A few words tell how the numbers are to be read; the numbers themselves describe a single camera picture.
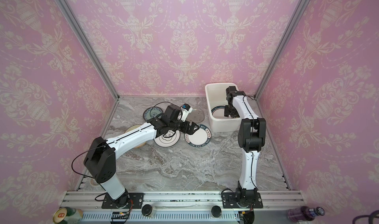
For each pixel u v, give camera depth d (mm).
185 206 729
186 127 732
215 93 1080
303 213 639
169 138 967
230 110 847
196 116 1093
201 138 966
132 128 997
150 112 1101
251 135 603
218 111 1082
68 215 622
